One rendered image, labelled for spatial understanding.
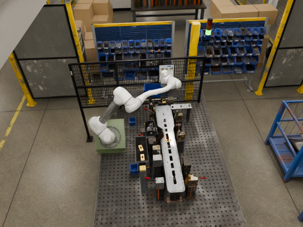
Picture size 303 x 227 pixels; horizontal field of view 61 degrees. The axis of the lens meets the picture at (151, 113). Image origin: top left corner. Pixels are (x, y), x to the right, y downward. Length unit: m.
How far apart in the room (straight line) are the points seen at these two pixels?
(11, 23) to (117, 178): 2.93
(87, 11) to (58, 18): 2.40
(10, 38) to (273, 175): 4.26
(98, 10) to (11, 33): 6.89
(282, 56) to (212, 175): 3.03
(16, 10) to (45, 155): 4.29
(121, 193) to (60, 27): 2.87
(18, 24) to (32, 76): 4.88
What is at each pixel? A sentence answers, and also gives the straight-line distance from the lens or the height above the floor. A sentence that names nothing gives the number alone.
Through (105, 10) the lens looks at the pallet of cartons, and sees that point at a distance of 7.29.
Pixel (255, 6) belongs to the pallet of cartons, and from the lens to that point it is 6.26.
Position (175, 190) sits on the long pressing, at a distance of 2.81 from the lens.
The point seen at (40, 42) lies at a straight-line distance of 4.90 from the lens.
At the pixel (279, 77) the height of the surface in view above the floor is 0.39.
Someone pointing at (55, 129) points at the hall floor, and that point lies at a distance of 5.07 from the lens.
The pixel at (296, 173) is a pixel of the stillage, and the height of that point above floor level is 0.22.
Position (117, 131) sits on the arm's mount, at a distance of 3.41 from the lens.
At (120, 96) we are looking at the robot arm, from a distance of 2.83.
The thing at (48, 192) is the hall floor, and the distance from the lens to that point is 4.25.
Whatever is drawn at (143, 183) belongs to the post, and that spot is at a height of 0.91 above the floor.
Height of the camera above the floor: 3.41
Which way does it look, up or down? 43 degrees down
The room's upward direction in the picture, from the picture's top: 1 degrees counter-clockwise
